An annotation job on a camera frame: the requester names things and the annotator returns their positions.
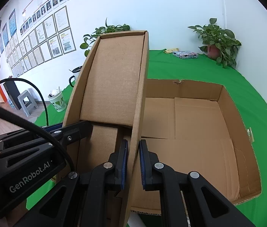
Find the narrow cardboard insert box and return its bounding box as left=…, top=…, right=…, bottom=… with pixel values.
left=63, top=31, right=149, bottom=226

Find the white handheld device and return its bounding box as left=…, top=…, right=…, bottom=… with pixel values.
left=127, top=212, right=146, bottom=227

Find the paper cup with leaves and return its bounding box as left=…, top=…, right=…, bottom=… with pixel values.
left=48, top=87, right=67, bottom=112

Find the white enamel mug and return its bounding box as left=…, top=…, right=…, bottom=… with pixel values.
left=69, top=66, right=82, bottom=88

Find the large cardboard tray box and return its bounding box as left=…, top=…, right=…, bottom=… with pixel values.
left=142, top=79, right=262, bottom=204

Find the grey plastic stool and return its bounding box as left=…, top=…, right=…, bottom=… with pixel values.
left=17, top=90, right=38, bottom=117

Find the large potted plant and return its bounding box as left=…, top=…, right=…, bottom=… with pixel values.
left=80, top=17, right=131, bottom=58

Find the yellow packet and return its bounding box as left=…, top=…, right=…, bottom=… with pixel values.
left=163, top=48, right=179, bottom=54

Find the tissue packet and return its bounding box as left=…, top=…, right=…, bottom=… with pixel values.
left=173, top=51, right=198, bottom=59

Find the small potted plant red pot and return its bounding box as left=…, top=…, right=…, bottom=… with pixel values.
left=188, top=18, right=242, bottom=69

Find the black cable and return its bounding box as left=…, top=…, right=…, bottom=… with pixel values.
left=0, top=77, right=76, bottom=174

